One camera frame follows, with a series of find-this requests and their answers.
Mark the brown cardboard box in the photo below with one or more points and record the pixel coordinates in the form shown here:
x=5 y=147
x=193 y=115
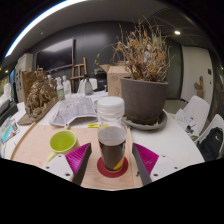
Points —
x=115 y=80

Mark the green spray bottle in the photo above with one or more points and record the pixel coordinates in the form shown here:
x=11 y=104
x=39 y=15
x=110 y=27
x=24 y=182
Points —
x=60 y=91

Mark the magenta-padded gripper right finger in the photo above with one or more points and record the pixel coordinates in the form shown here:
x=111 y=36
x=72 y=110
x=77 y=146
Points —
x=146 y=157

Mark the wooden easel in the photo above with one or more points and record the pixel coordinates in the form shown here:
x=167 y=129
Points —
x=78 y=75

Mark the folded newspaper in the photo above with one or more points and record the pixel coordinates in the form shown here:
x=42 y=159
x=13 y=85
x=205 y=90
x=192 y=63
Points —
x=75 y=110

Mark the white chair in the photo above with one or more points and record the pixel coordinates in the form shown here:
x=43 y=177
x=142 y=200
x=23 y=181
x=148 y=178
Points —
x=198 y=108
x=95 y=83
x=216 y=121

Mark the flat black box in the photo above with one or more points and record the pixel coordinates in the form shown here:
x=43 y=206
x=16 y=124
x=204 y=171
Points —
x=7 y=111

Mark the small yellow tag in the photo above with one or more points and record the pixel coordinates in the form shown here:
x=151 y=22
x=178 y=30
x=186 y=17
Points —
x=95 y=126

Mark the clear bottle with dark drink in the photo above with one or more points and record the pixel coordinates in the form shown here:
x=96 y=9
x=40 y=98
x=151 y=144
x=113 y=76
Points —
x=112 y=146

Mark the black backpack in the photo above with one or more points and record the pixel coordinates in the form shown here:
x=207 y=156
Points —
x=210 y=143

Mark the brown carved wooden sculpture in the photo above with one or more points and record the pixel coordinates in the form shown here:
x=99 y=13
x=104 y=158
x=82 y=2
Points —
x=38 y=96

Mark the white plaster bust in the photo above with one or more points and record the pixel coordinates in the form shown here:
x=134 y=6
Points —
x=66 y=86

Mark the light wooden drawing board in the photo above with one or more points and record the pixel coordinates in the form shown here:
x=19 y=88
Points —
x=35 y=143

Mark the dry plant in grey pot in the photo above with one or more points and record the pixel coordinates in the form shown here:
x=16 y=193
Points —
x=144 y=100

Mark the small wooden figure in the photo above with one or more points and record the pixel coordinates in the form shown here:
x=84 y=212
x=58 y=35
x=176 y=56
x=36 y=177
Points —
x=199 y=87

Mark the long ceiling light strip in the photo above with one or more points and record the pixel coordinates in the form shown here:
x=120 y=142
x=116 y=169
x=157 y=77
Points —
x=36 y=16

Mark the yellow-green mug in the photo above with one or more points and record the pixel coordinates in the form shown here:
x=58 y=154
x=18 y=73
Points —
x=63 y=141

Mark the flat round red coaster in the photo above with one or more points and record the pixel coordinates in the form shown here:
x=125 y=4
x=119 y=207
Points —
x=103 y=171

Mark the beige cabinet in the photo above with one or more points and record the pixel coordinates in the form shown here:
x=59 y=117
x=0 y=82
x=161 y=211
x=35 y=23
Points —
x=23 y=75

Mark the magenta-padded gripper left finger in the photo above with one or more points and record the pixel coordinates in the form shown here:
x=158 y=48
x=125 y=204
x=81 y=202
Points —
x=77 y=157

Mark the black wall screen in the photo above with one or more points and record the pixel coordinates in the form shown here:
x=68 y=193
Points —
x=55 y=55

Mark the grey plant saucer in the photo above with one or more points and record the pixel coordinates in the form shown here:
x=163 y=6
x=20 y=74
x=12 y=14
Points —
x=150 y=126

